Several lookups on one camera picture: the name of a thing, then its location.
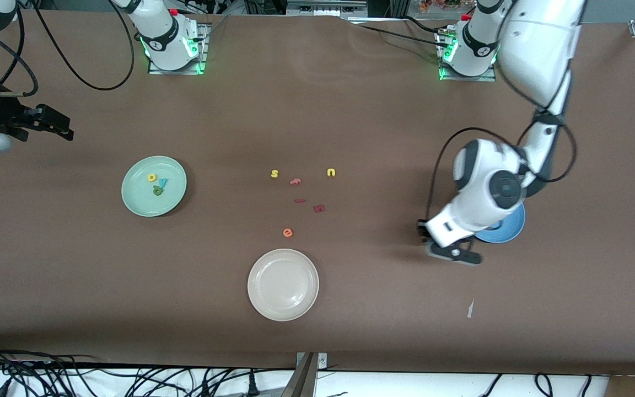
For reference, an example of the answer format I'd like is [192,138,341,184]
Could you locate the blue plate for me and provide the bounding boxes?
[475,201,526,244]

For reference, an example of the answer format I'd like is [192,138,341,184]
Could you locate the green plate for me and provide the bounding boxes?
[121,155,188,217]

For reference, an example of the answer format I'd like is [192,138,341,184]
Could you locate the beige plate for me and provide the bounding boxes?
[247,248,320,322]

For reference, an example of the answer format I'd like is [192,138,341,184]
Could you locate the brown paper table cover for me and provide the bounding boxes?
[0,10,635,377]

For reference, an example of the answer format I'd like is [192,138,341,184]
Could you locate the colourful flowers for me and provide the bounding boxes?
[418,0,475,13]

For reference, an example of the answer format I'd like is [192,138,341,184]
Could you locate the black equipment box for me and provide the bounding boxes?
[286,0,369,18]

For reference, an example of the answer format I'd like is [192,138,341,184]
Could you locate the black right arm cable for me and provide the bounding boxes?
[0,0,136,97]

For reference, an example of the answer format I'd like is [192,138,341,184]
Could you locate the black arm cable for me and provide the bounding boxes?
[427,126,578,227]
[0,0,136,97]

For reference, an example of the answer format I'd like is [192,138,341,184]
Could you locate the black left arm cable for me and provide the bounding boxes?
[427,126,578,227]

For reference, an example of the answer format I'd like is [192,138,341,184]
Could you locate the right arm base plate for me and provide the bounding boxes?
[147,22,209,75]

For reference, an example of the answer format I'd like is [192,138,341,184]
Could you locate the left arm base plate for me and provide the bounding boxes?
[438,30,498,82]

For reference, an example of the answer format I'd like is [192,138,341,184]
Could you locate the metal table bracket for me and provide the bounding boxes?
[281,352,328,397]

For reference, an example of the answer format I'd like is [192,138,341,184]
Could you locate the black table cable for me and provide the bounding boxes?
[351,21,440,42]

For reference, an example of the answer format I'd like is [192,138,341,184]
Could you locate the black floor cable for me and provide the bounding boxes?
[0,339,98,397]

